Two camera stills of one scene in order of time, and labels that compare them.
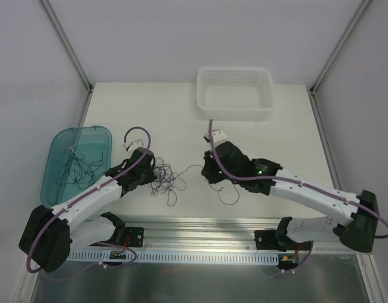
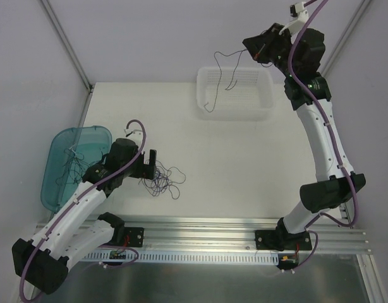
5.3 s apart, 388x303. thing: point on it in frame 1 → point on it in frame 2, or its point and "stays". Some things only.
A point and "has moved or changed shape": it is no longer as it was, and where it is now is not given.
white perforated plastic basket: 235,93 stays
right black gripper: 208,168 → 265,46
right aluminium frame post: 354,20 stays
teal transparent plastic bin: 74,157 stays
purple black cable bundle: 165,180 has moved or changed shape
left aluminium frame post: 67,46 stays
